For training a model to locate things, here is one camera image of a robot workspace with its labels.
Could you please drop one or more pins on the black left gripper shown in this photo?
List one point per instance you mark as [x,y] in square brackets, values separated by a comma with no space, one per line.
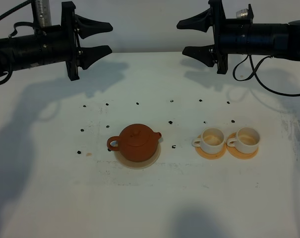
[85,28]

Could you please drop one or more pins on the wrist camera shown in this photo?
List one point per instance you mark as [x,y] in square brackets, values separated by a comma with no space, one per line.
[41,13]
[246,13]

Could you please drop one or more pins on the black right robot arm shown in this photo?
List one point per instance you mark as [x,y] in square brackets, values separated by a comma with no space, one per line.
[240,36]

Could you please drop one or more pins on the right orange cup coaster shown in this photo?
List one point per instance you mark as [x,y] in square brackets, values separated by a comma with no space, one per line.
[244,155]

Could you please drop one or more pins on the left orange cup coaster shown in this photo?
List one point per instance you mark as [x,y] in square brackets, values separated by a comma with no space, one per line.
[211,157]

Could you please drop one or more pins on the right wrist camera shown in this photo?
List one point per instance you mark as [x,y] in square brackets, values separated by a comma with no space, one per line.
[246,13]

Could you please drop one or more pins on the orange cup coaster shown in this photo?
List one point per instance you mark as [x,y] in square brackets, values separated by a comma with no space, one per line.
[244,155]
[211,157]

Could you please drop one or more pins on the brown clay teapot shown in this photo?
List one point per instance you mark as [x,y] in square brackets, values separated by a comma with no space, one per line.
[136,143]

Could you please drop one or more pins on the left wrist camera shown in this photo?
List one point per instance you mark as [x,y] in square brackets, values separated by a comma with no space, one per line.
[41,13]

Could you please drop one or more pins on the white teacup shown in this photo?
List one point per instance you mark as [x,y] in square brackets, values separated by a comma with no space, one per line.
[210,141]
[249,132]

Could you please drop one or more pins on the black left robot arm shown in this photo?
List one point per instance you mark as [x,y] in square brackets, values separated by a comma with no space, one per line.
[38,43]

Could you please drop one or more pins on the right white teacup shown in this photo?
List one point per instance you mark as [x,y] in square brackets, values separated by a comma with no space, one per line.
[249,132]

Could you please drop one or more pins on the beige round teapot coaster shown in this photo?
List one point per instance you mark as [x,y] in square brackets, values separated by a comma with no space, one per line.
[138,165]

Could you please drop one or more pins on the left white teacup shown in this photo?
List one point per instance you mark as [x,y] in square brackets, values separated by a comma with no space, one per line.
[210,141]

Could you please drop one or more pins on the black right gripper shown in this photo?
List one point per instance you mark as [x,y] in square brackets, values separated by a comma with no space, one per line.
[212,54]

